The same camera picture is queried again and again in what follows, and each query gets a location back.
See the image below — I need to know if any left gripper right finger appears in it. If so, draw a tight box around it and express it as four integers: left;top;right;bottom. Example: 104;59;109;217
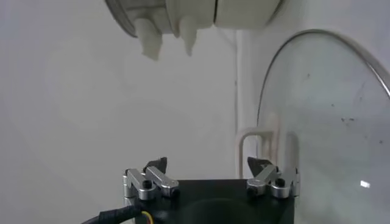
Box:
246;156;301;199

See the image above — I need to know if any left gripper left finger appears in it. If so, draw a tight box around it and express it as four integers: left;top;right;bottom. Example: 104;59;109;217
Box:
122;157;180;208

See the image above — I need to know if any glass pot lid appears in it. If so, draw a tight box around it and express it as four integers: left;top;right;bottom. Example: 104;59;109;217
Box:
236;29;390;224

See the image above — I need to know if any stainless steel steamer basket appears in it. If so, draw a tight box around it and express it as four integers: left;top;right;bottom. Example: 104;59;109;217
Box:
105;0;172;61

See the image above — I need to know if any white electric cooking pot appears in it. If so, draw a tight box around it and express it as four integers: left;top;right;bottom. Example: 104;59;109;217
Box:
166;0;286;57

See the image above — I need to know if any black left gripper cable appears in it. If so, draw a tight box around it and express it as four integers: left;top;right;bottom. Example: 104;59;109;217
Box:
80;205;153;224

